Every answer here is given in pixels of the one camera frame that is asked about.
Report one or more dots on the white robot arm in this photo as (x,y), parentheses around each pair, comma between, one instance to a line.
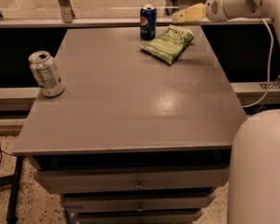
(254,179)

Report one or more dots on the black metal stand leg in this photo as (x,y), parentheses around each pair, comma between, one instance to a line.
(13,198)

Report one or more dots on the top grey drawer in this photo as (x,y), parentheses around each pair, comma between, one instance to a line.
(83,182)

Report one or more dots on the metal railing post left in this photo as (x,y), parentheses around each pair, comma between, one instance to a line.
(66,11)

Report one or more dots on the metal floor bracket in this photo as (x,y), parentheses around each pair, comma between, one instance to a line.
(271,85)

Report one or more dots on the silver green soda can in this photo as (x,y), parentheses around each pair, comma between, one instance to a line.
(46,73)

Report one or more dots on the bottom grey drawer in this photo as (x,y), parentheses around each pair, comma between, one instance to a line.
(181,216)

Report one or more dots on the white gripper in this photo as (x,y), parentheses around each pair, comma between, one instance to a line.
(220,6)

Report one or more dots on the middle grey drawer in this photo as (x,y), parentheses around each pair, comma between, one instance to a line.
(137,200)

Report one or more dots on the grey drawer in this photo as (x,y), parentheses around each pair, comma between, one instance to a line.
(181,216)
(137,200)
(83,182)

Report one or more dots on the blue pepsi can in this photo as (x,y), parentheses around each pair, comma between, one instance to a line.
(148,17)

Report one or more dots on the green jalapeno chip bag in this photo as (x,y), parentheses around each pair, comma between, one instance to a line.
(169,44)

